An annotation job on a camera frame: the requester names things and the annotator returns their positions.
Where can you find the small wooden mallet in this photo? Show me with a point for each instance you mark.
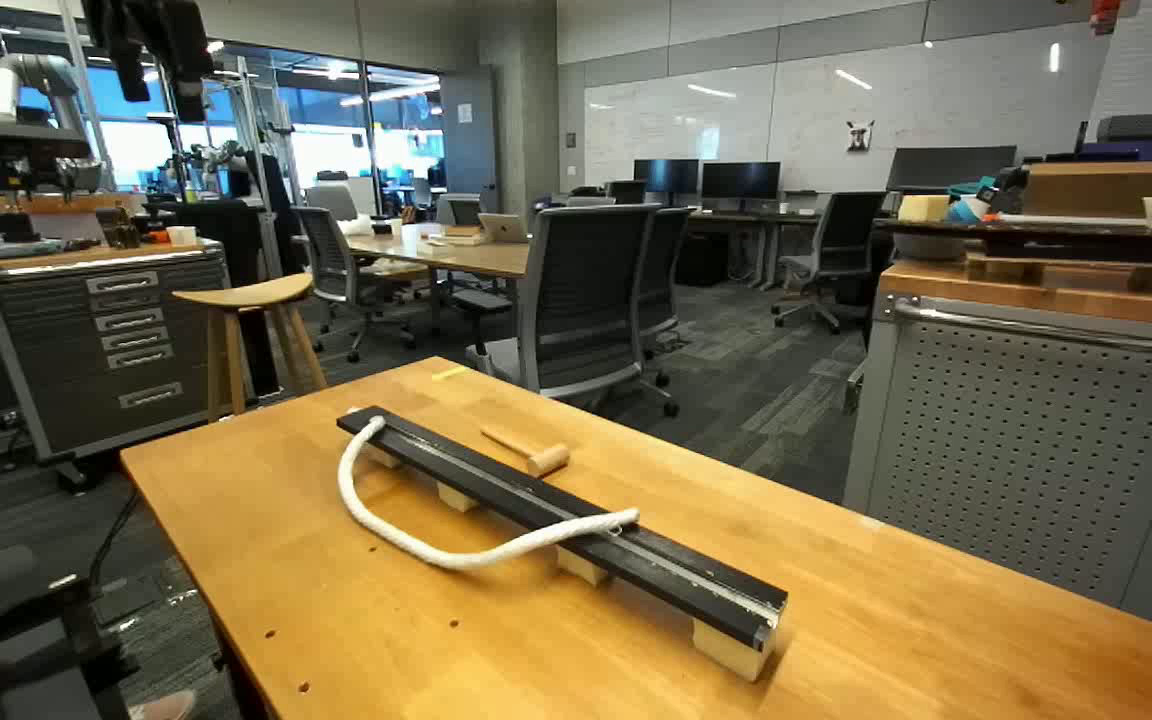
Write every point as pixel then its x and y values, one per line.
pixel 539 457

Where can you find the wooden stool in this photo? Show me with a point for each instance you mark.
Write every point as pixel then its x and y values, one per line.
pixel 247 313

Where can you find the grey drawer cabinet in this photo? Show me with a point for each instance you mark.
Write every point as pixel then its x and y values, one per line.
pixel 101 345

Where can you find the grey office chair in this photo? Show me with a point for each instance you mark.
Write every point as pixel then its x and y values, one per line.
pixel 576 304

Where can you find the black computer monitors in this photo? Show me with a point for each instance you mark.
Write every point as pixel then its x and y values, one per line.
pixel 710 178

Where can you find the wooden office desk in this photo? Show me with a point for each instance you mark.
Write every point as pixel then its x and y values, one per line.
pixel 444 245

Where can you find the long black board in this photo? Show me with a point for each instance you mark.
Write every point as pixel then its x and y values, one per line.
pixel 733 614

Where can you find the grey tool cabinet wood top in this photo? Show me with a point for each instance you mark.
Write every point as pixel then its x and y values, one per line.
pixel 1004 395

